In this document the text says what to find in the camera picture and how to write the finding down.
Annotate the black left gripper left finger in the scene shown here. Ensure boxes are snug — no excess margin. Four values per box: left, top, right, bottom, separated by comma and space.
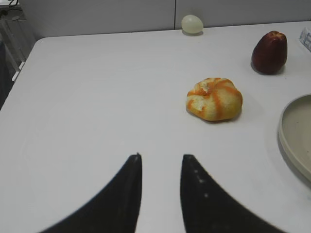
43, 153, 142, 233

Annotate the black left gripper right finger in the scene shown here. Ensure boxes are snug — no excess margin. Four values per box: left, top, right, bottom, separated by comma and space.
180, 154, 281, 233

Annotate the beige ceramic plate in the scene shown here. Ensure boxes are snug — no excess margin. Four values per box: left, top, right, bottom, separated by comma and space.
277, 94, 311, 186

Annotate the orange striped bread bun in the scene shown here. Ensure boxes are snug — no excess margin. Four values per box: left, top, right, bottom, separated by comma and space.
186, 78, 243, 121

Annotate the dark red wax apple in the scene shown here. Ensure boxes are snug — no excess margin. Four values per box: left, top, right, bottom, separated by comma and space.
251, 31, 288, 75

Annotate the pale green egg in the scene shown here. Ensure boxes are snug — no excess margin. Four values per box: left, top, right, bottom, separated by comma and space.
181, 15, 203, 34

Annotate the small white milk carton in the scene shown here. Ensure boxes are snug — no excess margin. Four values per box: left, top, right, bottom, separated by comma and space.
299, 27, 311, 51

